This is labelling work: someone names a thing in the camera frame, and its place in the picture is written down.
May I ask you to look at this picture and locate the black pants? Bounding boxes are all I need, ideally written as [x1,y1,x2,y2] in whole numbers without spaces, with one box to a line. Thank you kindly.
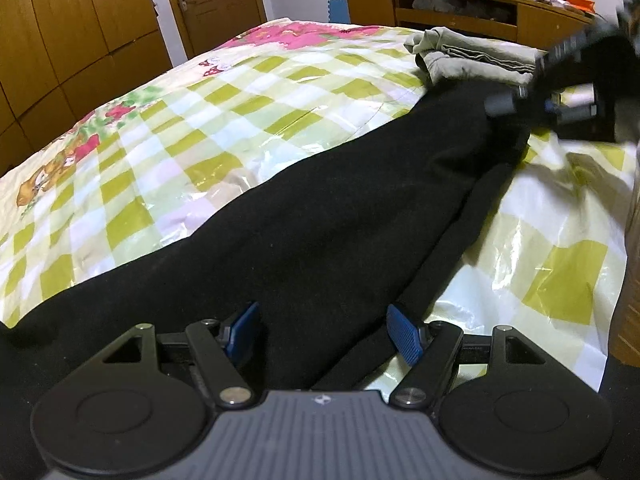
[1,80,526,479]

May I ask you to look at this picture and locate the folded grey pants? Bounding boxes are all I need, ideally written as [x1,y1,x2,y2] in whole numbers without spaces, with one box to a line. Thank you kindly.
[404,27,544,87]

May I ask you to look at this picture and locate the checkered floral bed sheet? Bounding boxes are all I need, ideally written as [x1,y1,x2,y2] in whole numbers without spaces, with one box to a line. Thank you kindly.
[1,18,637,387]

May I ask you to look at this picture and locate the blue foam mat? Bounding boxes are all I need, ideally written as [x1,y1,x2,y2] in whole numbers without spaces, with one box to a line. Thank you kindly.
[328,0,350,24]

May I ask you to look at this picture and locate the wooden wardrobe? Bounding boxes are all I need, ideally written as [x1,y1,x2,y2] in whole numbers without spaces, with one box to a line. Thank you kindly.
[1,0,171,172]

